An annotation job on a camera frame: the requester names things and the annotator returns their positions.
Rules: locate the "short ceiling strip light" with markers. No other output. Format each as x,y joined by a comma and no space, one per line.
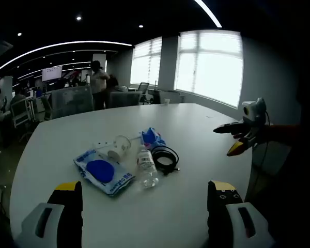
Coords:
209,13

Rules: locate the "grey mesh office chair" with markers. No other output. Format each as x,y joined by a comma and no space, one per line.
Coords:
72,102

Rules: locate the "clear plastic water bottle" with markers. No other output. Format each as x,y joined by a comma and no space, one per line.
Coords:
147,165

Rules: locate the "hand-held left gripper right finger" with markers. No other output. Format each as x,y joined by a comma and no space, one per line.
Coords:
222,214

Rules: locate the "office chair by window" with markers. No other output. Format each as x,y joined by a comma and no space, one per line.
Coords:
143,89

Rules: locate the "white wet wipes pack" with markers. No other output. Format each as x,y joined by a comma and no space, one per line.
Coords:
100,170

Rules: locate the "wall monitor screen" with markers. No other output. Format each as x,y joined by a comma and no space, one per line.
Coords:
52,73

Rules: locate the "large window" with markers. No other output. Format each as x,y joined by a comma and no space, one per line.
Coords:
209,72

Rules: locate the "white frame office chair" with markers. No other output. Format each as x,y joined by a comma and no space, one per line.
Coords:
20,112

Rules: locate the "long curved ceiling light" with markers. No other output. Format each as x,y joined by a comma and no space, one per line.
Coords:
67,44

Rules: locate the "narrow window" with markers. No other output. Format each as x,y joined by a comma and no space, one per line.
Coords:
146,64

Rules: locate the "white table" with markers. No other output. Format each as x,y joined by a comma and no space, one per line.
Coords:
183,134

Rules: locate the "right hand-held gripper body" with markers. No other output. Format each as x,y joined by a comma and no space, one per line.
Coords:
254,111

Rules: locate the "blue tissue pack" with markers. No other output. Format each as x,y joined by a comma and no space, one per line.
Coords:
151,137

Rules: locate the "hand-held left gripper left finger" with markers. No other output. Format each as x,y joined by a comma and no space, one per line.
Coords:
67,206

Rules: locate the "white paper cup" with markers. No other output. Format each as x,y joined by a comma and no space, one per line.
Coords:
118,149

